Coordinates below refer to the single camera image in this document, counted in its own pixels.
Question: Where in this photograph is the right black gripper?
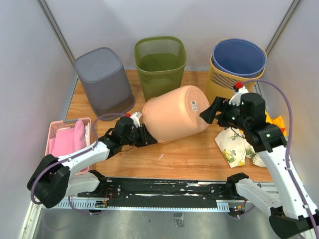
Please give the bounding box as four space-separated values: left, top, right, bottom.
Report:
199 96 250 131

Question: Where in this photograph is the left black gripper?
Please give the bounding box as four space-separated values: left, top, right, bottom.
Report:
122 123 158 148

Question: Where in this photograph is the peach plastic bucket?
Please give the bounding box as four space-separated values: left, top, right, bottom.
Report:
142 85 209 143

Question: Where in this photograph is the grey mesh waste bin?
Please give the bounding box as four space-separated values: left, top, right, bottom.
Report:
74 47 135 121

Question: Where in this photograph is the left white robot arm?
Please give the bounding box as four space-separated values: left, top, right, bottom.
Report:
27 116 157 209

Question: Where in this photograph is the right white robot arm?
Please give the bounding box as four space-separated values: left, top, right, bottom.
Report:
200 93 319 239

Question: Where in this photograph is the yellow mesh waste bin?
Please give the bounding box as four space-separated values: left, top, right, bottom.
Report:
205 54 265 103

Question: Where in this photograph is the white cartoon print cloth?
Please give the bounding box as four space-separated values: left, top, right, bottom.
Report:
215 127 266 168

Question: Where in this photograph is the blue plastic bucket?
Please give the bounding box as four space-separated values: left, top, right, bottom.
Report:
211 38 267 78

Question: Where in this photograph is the yellow cloth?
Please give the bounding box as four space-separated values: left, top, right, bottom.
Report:
264 111 287 147

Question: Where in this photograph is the green mesh waste bin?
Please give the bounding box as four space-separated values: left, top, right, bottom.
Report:
134 36 187 101

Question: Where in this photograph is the pink towel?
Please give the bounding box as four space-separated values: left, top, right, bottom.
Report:
48 119 88 172

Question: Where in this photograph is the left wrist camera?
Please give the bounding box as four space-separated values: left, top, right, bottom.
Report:
130 112 142 127

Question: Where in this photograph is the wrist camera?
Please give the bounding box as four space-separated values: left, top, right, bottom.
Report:
228 85 249 106
130 112 142 127

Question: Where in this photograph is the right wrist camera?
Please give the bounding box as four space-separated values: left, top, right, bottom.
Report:
228 85 249 106

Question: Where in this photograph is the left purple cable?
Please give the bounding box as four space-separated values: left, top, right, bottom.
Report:
29 113 130 216

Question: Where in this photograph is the purple cable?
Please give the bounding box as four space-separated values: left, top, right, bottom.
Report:
236 79 319 237
29 113 130 216

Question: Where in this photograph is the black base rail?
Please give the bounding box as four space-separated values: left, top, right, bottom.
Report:
77 178 244 205

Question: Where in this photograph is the white cable duct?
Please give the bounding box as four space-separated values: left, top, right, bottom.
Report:
55 198 230 212

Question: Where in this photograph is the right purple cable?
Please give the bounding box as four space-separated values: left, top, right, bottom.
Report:
236 79 319 237

